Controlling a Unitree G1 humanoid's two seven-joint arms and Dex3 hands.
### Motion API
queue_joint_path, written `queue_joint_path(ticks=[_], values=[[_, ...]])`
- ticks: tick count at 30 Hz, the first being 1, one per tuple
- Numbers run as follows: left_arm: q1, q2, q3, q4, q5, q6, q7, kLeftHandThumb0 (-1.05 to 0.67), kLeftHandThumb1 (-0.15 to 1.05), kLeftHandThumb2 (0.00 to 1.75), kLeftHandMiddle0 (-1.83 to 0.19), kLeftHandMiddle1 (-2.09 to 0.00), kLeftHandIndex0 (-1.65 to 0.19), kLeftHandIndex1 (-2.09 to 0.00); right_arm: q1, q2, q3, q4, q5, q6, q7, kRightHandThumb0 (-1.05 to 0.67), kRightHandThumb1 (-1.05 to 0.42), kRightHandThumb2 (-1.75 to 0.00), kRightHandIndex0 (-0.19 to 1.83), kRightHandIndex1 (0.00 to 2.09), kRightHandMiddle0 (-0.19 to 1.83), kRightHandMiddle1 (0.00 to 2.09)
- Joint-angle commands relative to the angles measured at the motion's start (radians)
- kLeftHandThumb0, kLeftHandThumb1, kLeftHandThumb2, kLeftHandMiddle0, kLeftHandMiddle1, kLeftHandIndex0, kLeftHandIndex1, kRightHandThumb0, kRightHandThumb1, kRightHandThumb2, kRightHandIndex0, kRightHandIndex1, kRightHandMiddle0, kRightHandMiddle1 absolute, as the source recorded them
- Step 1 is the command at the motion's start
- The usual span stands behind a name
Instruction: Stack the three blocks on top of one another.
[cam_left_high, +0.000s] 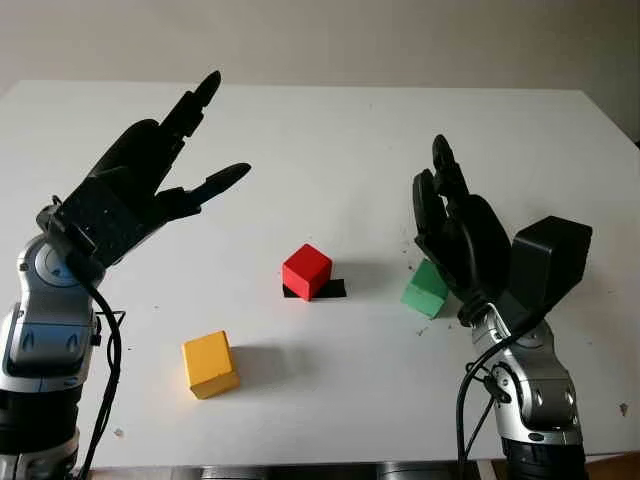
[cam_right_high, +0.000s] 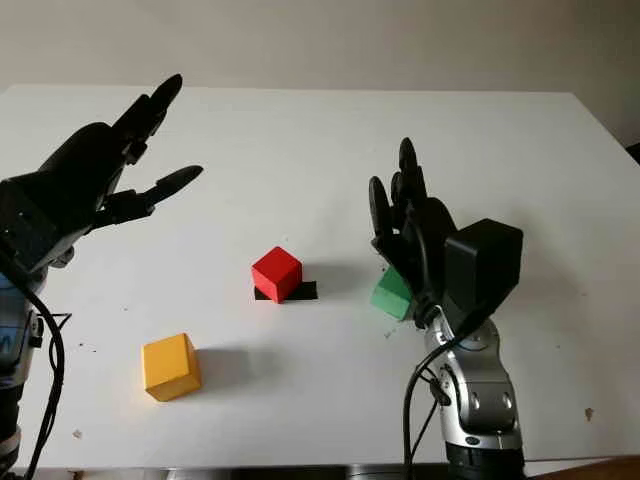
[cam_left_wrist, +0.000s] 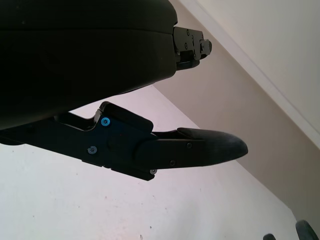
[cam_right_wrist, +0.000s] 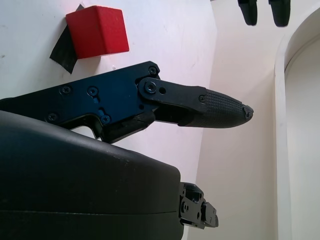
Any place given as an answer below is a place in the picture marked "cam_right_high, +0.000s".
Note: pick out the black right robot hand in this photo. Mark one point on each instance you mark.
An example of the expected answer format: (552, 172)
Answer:
(430, 235)

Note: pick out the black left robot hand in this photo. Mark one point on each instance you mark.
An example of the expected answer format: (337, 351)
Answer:
(85, 170)

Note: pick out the green wooden block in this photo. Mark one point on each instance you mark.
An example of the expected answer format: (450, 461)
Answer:
(390, 297)

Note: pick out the red wooden block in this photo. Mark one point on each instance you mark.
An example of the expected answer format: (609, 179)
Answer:
(275, 275)

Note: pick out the yellow wooden block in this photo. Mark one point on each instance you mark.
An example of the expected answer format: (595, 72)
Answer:
(170, 367)

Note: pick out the black tape strip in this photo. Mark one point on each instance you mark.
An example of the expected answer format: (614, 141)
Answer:
(308, 292)

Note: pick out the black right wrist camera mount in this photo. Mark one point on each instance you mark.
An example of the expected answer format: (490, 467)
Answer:
(482, 270)

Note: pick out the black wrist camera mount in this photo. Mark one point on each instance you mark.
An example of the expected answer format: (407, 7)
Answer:
(27, 220)
(482, 270)

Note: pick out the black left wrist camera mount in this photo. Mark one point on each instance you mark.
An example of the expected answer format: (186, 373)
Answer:
(27, 220)

